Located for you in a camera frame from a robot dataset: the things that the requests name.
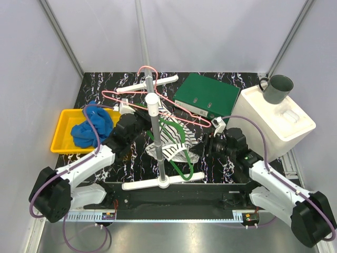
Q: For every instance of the green plastic hanger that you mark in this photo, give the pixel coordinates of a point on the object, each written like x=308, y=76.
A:
x=179, y=147

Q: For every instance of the white foam box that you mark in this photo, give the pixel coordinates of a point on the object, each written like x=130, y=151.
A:
x=283, y=125

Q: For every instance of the striped tank top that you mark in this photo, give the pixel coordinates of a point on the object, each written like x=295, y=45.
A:
x=168, y=147

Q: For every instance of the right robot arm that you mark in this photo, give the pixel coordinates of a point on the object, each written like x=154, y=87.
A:
x=308, y=214

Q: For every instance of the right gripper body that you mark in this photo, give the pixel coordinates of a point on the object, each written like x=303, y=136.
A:
x=216, y=145

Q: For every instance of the green ring binder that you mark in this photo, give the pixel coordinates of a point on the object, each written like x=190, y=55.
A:
x=206, y=97

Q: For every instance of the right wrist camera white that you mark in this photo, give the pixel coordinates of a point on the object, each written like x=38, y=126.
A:
x=219, y=125

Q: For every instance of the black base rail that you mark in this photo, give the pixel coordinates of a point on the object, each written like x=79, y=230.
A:
x=201, y=201

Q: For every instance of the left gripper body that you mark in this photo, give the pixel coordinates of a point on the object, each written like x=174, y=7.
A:
x=143, y=122

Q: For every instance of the yellow plastic tray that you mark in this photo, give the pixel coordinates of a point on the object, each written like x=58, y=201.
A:
x=63, y=141

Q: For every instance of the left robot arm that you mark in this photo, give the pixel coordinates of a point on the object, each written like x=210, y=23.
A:
x=56, y=192

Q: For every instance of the grey mug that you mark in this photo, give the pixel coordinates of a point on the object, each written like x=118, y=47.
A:
x=276, y=88

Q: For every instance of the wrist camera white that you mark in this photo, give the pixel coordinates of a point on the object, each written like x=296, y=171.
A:
x=123, y=108
x=219, y=125

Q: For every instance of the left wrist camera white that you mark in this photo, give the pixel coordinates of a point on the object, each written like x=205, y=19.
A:
x=123, y=108

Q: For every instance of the grey clothes stand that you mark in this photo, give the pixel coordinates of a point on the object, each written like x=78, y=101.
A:
x=163, y=181

